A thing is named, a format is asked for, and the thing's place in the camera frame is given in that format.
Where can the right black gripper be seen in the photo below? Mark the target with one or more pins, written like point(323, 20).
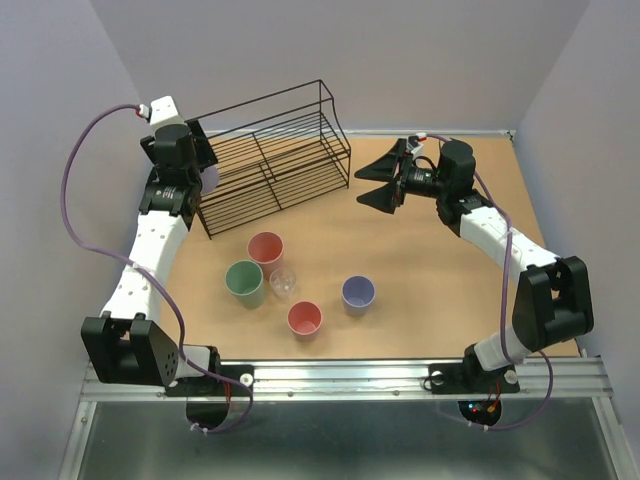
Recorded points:
point(384, 169)

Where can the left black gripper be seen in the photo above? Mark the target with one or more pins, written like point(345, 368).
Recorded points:
point(205, 154)

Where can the tall purple cup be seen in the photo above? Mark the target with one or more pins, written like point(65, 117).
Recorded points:
point(210, 178)

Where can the tall pink cup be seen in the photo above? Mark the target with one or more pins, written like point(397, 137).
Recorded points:
point(267, 250)

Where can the short purple cup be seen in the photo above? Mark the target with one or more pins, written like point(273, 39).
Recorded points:
point(358, 294)

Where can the tall green cup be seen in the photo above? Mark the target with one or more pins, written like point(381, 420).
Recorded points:
point(245, 281)

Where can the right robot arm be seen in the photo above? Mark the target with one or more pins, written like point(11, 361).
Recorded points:
point(553, 296)

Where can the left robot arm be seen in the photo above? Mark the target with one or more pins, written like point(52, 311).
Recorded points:
point(125, 343)

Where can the clear glass cup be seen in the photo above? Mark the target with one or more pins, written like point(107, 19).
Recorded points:
point(283, 282)

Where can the short red cup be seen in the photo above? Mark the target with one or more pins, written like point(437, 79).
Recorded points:
point(304, 319)

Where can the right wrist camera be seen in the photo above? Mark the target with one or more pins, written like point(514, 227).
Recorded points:
point(415, 144)

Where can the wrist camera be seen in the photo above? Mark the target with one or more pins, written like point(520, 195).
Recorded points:
point(415, 144)
point(160, 112)

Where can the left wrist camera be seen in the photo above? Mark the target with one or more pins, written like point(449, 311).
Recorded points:
point(160, 112)

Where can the black wire dish rack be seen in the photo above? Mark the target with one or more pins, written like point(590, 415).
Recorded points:
point(273, 152)

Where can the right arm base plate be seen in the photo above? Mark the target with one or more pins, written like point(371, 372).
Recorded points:
point(456, 379)

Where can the aluminium mounting rail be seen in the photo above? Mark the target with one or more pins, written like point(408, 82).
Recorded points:
point(373, 380)

